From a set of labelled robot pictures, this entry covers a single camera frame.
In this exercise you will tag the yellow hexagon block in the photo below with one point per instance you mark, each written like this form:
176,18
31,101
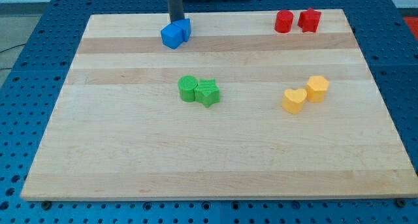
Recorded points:
316,89

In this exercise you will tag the green star block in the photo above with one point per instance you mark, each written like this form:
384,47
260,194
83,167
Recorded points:
207,92

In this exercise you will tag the blue cube block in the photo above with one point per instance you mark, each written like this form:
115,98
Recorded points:
172,36

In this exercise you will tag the blue triangular block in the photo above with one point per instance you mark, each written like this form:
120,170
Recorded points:
185,26

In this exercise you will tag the wooden board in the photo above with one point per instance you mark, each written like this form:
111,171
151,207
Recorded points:
120,131

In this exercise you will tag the red cylinder block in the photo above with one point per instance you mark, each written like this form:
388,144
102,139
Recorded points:
284,20

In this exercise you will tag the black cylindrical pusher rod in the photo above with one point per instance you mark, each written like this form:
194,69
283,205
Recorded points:
176,10

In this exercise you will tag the green cylinder block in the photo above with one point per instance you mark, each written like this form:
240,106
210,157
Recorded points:
186,86

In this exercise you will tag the red star block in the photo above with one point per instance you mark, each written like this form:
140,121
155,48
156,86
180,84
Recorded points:
309,20

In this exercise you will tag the yellow heart block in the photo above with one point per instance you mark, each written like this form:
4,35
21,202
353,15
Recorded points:
293,100

